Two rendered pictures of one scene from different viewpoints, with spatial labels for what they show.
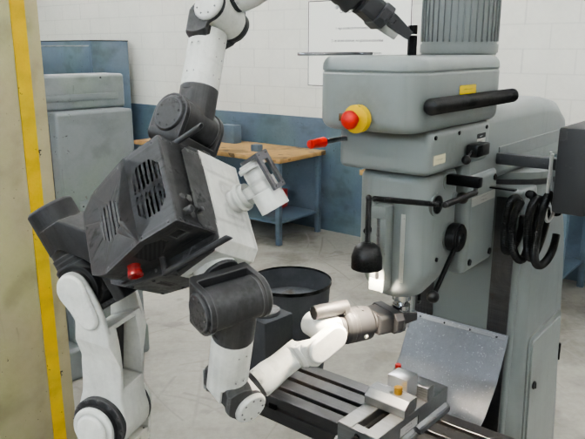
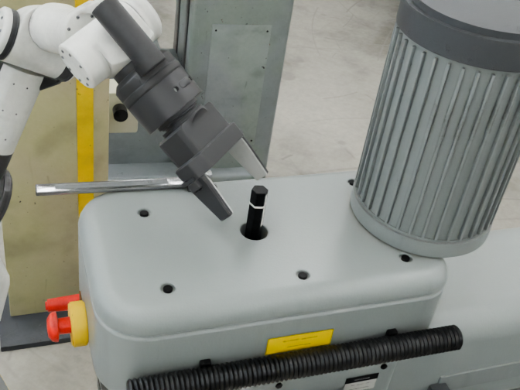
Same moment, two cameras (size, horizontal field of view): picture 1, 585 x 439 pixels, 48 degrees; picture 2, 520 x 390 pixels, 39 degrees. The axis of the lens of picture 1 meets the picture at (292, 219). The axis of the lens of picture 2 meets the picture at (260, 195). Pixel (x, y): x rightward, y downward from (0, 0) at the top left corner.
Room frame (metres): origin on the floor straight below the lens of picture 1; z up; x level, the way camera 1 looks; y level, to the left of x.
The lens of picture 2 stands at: (0.92, -0.63, 2.50)
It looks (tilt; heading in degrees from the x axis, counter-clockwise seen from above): 36 degrees down; 28
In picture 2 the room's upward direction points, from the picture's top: 9 degrees clockwise
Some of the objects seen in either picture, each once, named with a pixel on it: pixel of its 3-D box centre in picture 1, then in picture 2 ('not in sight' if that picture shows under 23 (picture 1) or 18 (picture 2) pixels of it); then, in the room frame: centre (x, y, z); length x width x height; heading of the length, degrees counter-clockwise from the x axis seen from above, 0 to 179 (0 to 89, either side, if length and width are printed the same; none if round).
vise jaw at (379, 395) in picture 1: (390, 399); not in sight; (1.54, -0.25, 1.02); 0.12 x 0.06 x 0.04; 49
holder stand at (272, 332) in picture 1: (254, 334); not in sight; (1.92, 0.12, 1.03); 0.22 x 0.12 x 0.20; 46
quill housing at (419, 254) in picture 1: (406, 227); not in sight; (1.59, -0.28, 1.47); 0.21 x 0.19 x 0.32; 51
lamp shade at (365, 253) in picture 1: (366, 254); not in sight; (1.44, -0.17, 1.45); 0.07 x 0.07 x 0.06
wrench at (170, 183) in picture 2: (334, 53); (128, 185); (1.55, -0.10, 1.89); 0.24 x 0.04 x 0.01; 139
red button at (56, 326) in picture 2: (351, 119); (59, 326); (1.39, -0.12, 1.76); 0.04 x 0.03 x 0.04; 51
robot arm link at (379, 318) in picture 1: (371, 321); not in sight; (1.55, -0.20, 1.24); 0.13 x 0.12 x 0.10; 28
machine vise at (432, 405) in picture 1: (395, 407); not in sight; (1.56, -0.27, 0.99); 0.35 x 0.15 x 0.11; 139
